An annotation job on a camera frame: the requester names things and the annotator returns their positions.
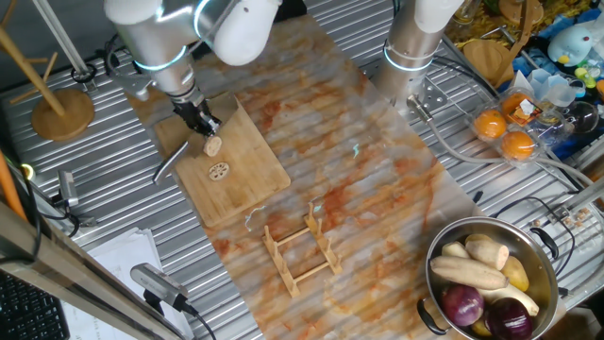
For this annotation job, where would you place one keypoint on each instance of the dark purple onion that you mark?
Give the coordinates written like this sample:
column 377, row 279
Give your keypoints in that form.
column 509, row 321

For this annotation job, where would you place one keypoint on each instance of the orange fruit with label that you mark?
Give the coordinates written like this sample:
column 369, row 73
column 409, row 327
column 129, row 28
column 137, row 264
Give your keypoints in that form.
column 512, row 103

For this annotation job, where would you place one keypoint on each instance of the round wooden stand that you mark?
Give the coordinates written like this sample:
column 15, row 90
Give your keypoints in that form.
column 488, row 61

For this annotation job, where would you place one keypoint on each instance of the small pale root piece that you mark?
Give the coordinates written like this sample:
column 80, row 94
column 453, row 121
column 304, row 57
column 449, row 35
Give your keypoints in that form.
column 454, row 250

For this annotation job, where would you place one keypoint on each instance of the blue plush toy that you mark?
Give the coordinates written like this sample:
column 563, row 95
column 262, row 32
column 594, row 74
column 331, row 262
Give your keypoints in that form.
column 568, row 45

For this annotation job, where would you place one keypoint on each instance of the steel pot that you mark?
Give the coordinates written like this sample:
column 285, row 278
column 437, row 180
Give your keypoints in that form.
column 538, row 250

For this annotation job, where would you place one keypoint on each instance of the white paper stack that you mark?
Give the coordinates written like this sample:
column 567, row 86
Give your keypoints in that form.
column 122, row 255

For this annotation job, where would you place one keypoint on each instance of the wooden cutting board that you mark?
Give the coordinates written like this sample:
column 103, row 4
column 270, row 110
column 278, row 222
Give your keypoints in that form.
column 250, row 165

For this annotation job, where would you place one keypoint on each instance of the pale curved root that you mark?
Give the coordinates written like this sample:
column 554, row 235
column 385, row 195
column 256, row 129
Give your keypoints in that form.
column 516, row 297

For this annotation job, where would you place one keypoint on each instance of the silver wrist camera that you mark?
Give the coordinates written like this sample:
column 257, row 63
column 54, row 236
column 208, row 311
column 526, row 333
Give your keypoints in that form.
column 215, row 127

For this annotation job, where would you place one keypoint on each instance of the dark glass bowl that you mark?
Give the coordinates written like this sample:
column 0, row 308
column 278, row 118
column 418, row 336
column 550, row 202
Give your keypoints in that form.
column 582, row 118

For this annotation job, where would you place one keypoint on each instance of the lotus root slice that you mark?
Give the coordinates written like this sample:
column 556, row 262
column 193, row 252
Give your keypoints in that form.
column 219, row 171

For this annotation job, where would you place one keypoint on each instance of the lotus root chunk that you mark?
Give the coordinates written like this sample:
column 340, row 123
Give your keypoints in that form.
column 213, row 146

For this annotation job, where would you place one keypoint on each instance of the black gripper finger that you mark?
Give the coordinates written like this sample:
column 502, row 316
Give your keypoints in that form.
column 204, row 133

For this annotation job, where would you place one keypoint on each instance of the white rod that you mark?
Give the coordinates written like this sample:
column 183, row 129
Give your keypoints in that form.
column 59, row 35

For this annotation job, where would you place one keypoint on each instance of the clear plastic cup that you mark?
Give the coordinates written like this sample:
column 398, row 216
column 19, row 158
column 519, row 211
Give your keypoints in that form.
column 557, row 92

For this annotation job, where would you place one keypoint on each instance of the orange marble pattern mat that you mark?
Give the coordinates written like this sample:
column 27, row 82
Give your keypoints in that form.
column 368, row 179

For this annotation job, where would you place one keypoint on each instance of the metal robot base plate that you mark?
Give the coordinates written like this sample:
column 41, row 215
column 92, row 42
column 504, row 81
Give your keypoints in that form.
column 431, row 96

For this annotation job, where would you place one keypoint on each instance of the wooden knife rack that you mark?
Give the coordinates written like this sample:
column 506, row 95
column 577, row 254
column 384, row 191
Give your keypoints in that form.
column 282, row 266

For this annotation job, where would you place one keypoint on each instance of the wooden mug tree stand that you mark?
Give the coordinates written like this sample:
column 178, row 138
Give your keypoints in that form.
column 63, row 115

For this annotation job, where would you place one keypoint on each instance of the small yellow potato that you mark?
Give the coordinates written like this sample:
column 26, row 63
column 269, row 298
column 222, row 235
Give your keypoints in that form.
column 479, row 327

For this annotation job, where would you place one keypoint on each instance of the orange pole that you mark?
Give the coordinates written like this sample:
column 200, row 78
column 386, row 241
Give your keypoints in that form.
column 9, row 189

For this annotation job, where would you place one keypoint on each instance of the clear plastic fruit pack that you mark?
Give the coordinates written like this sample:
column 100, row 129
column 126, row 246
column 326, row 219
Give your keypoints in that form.
column 547, row 127

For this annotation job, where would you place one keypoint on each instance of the long pale lotus root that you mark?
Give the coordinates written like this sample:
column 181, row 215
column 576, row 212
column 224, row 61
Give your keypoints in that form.
column 467, row 273

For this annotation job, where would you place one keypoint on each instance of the black clamp mounted camera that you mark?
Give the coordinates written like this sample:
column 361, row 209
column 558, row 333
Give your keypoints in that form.
column 66, row 189

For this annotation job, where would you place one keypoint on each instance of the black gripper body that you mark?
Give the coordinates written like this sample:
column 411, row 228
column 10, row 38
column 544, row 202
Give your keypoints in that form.
column 196, row 118

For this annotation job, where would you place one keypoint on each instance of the steel cleaver knife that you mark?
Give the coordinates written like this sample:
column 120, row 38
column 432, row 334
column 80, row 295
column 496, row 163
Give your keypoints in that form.
column 170, row 164

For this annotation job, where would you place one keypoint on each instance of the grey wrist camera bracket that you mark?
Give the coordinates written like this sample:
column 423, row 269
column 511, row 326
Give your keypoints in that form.
column 134, row 85

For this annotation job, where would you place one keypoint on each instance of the green yellow toy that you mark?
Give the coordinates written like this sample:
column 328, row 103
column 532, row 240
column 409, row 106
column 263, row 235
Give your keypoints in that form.
column 585, row 76

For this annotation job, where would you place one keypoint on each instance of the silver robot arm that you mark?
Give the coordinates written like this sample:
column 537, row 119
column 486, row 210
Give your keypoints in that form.
column 160, row 38

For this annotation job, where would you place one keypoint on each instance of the black keyboard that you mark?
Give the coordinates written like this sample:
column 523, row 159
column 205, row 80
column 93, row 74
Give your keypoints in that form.
column 28, row 311

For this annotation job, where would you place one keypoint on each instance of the silver exterior camera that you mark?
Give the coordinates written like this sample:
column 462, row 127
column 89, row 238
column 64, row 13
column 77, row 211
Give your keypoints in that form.
column 156, row 283

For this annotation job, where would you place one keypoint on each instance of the thick short lotus root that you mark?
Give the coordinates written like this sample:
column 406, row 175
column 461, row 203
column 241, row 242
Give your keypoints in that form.
column 488, row 250

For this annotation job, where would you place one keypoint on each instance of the small black plug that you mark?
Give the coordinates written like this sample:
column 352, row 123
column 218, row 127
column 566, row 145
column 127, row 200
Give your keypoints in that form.
column 478, row 197

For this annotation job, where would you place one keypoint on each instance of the aluminium frame bar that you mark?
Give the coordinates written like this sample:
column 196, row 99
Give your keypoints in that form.
column 71, row 278

